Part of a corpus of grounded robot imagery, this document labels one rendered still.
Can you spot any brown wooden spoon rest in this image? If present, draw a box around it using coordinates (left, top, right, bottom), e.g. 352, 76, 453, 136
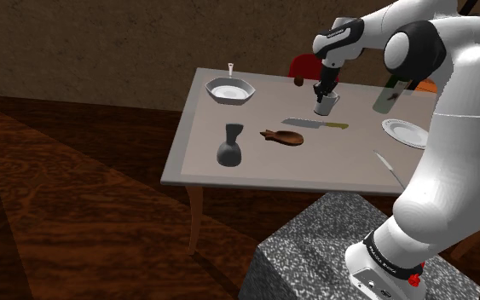
259, 129, 305, 147

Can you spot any dark grey vase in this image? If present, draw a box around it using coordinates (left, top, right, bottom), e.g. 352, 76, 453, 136
216, 123, 245, 168

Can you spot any red chair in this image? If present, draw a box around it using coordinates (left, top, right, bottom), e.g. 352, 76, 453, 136
287, 53, 340, 83

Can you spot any speckled grey robot stand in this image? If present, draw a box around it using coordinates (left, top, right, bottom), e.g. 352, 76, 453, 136
238, 191, 480, 300

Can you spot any kitchen knife with olive handle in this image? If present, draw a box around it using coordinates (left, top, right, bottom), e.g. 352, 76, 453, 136
280, 117, 350, 130

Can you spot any grey table with wooden legs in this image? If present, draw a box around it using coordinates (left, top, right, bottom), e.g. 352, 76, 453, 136
159, 66, 480, 262

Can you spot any orange chair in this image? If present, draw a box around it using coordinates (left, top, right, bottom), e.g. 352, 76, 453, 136
413, 79, 438, 94

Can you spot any silver table knife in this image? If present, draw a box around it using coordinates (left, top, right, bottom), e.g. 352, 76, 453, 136
373, 149, 408, 190

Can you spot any white angular bowl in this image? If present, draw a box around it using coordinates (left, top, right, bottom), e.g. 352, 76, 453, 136
204, 77, 257, 107

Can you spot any white round plate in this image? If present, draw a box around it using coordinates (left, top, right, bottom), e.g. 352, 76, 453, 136
381, 118, 430, 150

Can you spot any white mug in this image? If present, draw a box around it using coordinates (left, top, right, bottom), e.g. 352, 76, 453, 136
313, 91, 341, 117

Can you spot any green glass bottle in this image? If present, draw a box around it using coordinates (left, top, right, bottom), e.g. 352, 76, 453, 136
372, 75, 412, 115

